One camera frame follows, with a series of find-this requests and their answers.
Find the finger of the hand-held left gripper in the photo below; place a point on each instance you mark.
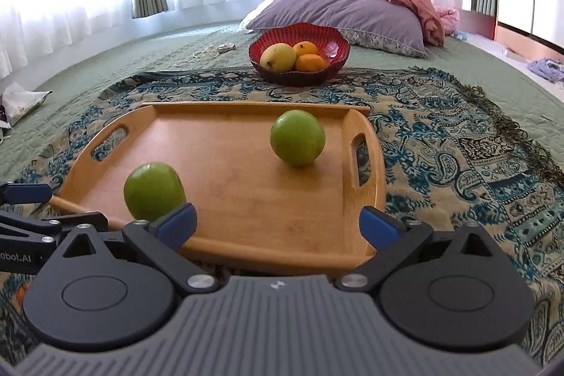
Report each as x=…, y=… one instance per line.
x=66, y=222
x=28, y=193

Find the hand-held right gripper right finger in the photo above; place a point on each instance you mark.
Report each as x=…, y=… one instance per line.
x=378, y=228

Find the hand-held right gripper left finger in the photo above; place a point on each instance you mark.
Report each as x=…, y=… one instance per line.
x=175, y=227

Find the green apple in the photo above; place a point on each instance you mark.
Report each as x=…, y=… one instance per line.
x=297, y=138
x=152, y=191

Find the wooden tray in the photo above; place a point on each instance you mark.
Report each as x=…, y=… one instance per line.
x=220, y=182

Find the red ribbed bowl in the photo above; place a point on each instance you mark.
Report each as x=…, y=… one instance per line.
x=326, y=43

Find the crumpled plastic bag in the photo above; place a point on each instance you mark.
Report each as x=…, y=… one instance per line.
x=22, y=100

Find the blue paisley blanket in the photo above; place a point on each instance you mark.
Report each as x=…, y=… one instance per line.
x=440, y=138

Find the green quilted bedspread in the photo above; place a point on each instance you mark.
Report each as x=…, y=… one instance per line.
x=110, y=59

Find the orange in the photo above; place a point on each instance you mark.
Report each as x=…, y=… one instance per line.
x=310, y=63
x=306, y=48

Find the purple pillow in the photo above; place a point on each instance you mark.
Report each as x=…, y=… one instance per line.
x=335, y=6

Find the wooden headboard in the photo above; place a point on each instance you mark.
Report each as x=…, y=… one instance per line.
x=476, y=21

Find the blue cloth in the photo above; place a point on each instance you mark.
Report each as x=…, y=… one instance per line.
x=546, y=70

